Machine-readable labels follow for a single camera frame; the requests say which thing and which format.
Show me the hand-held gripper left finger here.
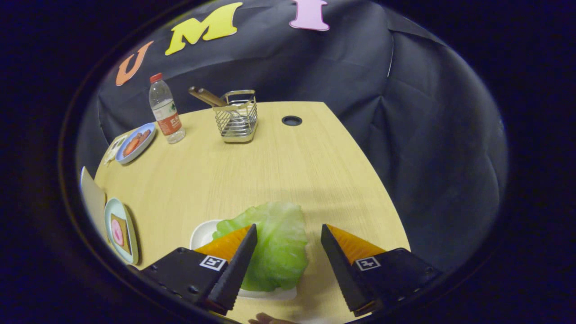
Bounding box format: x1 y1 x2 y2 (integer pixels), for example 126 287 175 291
135 224 258 315

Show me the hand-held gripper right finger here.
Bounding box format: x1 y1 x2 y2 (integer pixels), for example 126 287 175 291
320 224 444 317

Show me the green lettuce leaf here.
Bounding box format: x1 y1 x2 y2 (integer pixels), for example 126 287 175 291
212 201 309 292

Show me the white square plate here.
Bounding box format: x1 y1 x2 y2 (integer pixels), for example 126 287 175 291
189 219 298 301

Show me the pale green round plate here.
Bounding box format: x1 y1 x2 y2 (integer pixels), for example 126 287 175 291
104 198 140 266

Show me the pink ham slice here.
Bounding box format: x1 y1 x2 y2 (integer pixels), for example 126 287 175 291
111 219 125 247

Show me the white toaster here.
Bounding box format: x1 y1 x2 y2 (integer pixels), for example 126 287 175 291
80 166 107 240

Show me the blue round plate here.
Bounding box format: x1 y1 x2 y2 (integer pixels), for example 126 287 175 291
115 122 157 166

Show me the clear plastic water bottle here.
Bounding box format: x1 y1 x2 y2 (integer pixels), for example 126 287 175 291
148 72 186 145

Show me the white divided seasoning tray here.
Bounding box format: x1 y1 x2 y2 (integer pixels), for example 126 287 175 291
104 134 130 166

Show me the metal wire utensil basket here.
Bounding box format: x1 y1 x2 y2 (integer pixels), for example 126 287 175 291
213 90 259 144

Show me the wooden-handled utensil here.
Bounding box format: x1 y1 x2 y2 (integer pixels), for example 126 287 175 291
198 88 229 108
188 86 217 107

